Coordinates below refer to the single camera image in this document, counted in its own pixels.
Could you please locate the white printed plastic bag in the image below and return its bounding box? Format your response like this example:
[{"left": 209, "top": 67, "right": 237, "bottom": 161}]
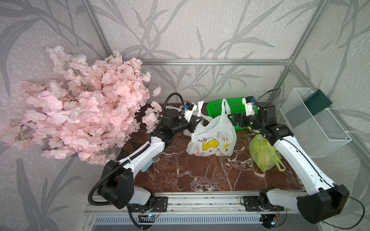
[{"left": 187, "top": 99, "right": 237, "bottom": 157}]

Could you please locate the light green plastic bag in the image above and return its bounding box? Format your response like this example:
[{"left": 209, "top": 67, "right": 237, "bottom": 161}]
[{"left": 249, "top": 134, "right": 286, "bottom": 172}]

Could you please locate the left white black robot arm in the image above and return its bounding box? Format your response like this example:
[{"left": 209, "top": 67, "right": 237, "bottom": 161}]
[{"left": 88, "top": 108, "right": 203, "bottom": 210}]

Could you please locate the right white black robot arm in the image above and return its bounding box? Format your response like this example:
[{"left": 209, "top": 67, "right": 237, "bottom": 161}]
[{"left": 226, "top": 102, "right": 350, "bottom": 224}]

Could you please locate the green plastic basket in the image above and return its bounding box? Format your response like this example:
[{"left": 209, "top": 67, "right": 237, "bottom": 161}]
[{"left": 197, "top": 98, "right": 245, "bottom": 136}]

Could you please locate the light blue spatula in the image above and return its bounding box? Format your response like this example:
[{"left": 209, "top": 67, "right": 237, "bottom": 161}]
[{"left": 141, "top": 157, "right": 160, "bottom": 172}]

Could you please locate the dark green card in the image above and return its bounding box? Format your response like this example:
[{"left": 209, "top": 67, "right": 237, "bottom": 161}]
[{"left": 303, "top": 90, "right": 332, "bottom": 116}]

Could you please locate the pink artificial blossom tree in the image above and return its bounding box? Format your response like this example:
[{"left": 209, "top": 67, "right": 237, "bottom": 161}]
[{"left": 1, "top": 46, "right": 161, "bottom": 165}]

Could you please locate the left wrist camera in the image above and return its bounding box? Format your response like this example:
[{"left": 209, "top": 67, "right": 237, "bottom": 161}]
[{"left": 184, "top": 102, "right": 198, "bottom": 122}]

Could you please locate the white wire mesh basket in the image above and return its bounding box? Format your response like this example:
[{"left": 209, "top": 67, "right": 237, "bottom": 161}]
[{"left": 280, "top": 88, "right": 352, "bottom": 158}]

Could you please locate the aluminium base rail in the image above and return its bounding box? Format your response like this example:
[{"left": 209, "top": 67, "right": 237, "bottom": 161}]
[{"left": 78, "top": 191, "right": 323, "bottom": 231}]

